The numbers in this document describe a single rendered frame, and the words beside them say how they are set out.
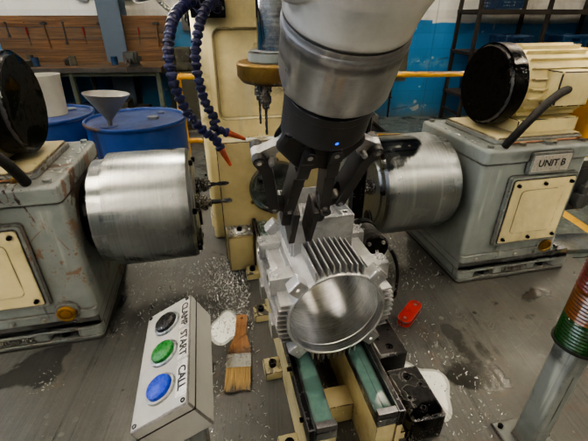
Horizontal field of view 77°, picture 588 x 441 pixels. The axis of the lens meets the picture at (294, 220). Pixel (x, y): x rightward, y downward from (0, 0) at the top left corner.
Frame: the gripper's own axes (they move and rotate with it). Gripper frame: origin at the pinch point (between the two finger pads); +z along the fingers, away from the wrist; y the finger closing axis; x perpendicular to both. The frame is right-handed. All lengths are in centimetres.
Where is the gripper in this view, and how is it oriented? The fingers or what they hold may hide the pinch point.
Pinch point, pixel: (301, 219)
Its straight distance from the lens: 46.9
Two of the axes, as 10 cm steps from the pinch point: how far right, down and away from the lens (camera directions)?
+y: -9.8, 1.1, -1.9
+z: -1.1, 5.2, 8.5
